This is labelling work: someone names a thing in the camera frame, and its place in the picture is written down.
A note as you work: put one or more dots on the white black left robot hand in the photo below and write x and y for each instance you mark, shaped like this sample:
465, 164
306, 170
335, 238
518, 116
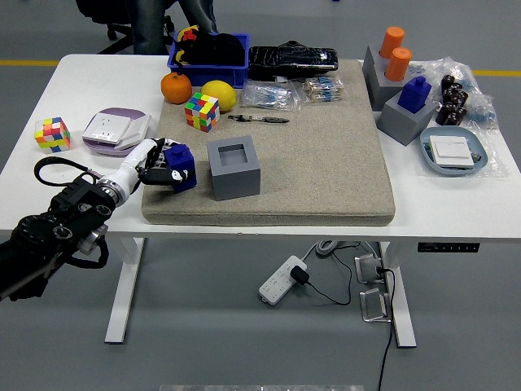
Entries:
132, 163

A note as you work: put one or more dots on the blue square seal stamp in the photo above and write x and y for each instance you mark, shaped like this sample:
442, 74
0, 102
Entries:
183, 163
413, 95

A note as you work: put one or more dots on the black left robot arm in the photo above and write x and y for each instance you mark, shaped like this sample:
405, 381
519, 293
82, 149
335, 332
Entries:
61, 228

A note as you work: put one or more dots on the grey square seal holder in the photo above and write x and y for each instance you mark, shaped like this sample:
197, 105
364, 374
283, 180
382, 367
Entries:
236, 183
401, 124

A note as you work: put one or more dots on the orange cylinder seal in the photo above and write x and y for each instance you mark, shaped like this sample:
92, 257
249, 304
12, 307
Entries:
391, 40
398, 63

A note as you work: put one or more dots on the purple plastic tray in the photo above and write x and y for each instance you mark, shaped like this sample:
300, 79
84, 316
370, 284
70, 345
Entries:
106, 151

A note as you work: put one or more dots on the pastel colour puzzle cube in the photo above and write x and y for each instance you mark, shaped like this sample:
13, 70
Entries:
53, 136

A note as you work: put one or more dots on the orange fruit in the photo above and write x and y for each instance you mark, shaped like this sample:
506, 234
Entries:
176, 89

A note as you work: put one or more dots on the bright colour puzzle cube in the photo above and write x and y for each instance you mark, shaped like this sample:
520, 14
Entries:
202, 112

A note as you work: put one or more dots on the yellow lemon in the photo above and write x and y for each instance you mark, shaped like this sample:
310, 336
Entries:
220, 93

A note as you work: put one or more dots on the blue plastic bin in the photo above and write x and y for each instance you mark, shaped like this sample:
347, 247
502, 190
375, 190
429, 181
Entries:
211, 75

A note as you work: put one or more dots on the white table leg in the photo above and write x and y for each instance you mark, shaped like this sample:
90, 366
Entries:
403, 309
122, 293

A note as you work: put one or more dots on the person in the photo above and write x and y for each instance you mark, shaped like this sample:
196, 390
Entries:
148, 28

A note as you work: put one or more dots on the black pen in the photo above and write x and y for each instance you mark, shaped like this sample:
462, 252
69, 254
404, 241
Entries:
260, 118

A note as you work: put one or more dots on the yellow and red toy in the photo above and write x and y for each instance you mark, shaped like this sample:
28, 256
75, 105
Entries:
188, 34

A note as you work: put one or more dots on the black cloth bundle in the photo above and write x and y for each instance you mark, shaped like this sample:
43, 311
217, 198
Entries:
220, 49

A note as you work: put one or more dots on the bag of blue resistors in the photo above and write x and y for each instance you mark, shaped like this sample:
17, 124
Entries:
268, 97

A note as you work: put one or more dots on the black office chair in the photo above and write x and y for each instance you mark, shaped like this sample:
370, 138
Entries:
91, 8

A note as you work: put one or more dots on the grey-brown fabric mat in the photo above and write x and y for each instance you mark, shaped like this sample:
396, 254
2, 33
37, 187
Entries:
317, 171

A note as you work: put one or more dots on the white power strip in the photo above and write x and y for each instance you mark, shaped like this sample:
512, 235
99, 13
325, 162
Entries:
277, 283

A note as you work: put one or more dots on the black wrapped pack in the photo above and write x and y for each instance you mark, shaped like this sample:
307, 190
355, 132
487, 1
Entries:
293, 59

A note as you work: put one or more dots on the black power adapter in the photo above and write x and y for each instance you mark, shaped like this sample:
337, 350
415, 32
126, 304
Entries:
299, 275

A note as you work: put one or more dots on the tall grey holder block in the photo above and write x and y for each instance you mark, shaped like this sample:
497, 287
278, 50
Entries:
376, 85

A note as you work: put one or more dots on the black capacitor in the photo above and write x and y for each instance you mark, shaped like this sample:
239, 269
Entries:
447, 81
449, 97
456, 89
462, 98
460, 114
442, 117

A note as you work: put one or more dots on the light blue plastic tray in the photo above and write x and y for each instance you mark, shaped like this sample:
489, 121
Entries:
452, 131

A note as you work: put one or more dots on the black table control panel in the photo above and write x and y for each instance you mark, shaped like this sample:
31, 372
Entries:
447, 247

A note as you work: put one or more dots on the clear bag with blue parts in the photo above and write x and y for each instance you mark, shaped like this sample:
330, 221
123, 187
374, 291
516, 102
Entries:
480, 106

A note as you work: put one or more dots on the clear flat plastic bag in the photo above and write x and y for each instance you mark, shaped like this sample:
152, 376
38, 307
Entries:
496, 163

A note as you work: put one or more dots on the white wall socket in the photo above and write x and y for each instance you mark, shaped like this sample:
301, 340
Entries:
103, 128

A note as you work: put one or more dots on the metal floor bracket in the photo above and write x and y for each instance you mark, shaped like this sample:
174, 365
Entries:
372, 305
368, 269

